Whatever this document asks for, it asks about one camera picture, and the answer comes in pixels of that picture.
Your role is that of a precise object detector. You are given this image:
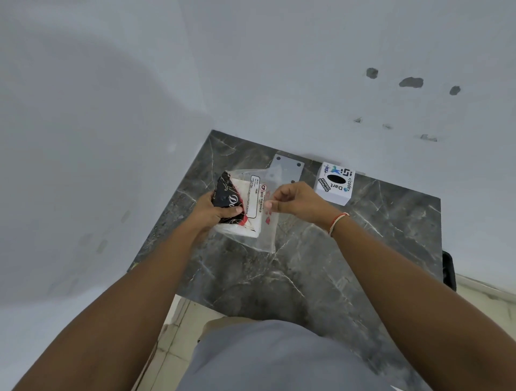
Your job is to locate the person's right hand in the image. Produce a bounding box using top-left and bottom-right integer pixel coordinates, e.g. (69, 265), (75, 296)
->
(264, 181), (343, 234)

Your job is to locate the black chair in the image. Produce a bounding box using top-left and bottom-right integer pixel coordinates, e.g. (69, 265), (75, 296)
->
(442, 251), (457, 292)

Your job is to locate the grey shirt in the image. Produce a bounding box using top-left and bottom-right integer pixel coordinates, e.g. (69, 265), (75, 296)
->
(177, 317), (404, 391)

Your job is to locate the person's left forearm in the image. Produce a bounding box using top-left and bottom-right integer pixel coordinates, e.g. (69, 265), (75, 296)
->
(11, 219), (212, 391)

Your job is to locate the white tissue box with stickers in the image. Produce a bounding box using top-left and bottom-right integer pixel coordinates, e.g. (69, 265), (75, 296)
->
(314, 162), (356, 207)

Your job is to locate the grey metal mounting plate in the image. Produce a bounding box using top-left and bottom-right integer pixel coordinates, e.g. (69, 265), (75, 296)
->
(268, 154), (305, 187)

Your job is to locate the red and white wrist thread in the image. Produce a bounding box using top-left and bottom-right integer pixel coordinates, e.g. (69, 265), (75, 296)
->
(327, 212), (350, 237)

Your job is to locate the person's right forearm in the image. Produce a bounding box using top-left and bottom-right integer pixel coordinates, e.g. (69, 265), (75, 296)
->
(328, 215), (516, 391)

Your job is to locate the person's left hand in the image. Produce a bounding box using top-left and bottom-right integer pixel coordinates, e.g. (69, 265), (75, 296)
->
(188, 190), (244, 244)

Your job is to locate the tissue packet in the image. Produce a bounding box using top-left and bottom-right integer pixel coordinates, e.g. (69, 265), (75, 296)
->
(211, 168), (280, 254)

